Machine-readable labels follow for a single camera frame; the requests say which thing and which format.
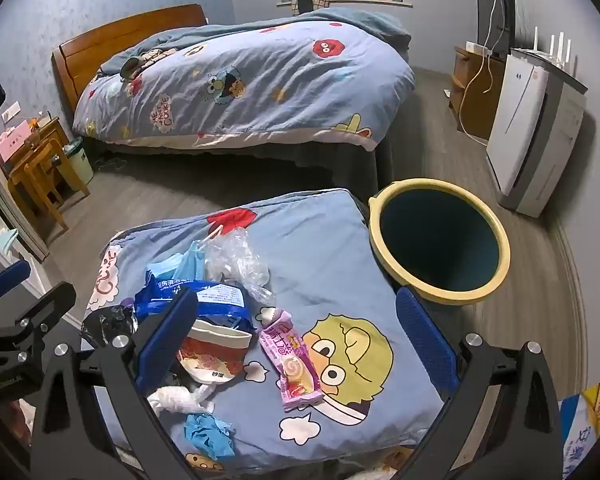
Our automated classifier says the pink box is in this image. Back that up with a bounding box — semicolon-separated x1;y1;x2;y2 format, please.
0;127;33;161

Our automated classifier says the blue face mask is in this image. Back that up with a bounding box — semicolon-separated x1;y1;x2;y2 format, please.
177;240;213;283
145;257;191;291

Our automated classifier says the printed cardboard box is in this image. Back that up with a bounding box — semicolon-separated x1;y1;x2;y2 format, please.
557;367;600;480

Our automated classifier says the printed blue cushion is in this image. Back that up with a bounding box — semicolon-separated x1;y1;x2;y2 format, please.
82;188;461;476

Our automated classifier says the plaid cloth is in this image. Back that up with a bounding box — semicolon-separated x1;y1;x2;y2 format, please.
290;0;333;16

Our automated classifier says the pink snack wrapper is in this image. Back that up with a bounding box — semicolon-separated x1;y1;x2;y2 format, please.
257;307;326;413

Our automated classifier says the clear plastic wrap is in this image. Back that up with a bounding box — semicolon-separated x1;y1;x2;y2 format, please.
202;227;276;306

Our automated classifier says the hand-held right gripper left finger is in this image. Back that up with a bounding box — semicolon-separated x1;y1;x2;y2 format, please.
32;287;201;480

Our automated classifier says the blue-grey blanket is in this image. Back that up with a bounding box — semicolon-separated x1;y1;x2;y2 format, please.
100;8;412;76

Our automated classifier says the black flat monitor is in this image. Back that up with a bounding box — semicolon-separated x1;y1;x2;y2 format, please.
476;0;518;58

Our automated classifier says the small white waste bin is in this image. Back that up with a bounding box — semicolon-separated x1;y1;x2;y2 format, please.
60;136;95;188

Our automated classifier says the blue cloth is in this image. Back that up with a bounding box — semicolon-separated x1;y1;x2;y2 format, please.
183;412;236;461

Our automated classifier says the printed blue duvet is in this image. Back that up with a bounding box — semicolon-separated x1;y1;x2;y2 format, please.
71;20;416;153

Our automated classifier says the pale teal cloth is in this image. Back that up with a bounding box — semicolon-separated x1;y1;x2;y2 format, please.
0;227;21;261

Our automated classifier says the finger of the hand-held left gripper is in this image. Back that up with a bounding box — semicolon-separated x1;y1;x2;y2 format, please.
0;260;32;306
0;281;77;361

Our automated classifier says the black plastic bag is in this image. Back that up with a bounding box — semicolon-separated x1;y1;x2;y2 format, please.
80;305;138;348

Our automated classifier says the paper noodle bowl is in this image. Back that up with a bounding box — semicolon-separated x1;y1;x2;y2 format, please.
177;320;253;386

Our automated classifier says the wooden cabinet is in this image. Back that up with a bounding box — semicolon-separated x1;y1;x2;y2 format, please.
449;45;506;141

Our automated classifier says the white router with antennas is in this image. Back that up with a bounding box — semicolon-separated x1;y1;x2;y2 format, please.
522;25;578;71

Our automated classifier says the wooden bed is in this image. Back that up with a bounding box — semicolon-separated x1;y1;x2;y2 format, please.
51;3;416;191

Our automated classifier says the white air purifier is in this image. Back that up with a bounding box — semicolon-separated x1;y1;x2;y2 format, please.
485;47;588;218

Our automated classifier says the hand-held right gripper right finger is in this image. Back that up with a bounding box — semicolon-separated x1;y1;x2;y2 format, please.
390;286;566;480

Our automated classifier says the white tissue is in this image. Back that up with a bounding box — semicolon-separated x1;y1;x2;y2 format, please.
146;382;216;416

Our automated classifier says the teal bin with yellow rim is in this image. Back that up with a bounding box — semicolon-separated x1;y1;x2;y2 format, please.
367;177;512;306

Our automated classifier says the wooden stool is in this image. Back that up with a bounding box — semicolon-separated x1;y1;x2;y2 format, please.
7;117;91;233

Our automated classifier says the blue and white plastic bag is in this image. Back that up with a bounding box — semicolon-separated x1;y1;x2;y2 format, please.
132;272;258;333

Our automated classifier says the white cable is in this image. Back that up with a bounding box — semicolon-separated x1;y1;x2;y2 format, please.
457;0;513;136

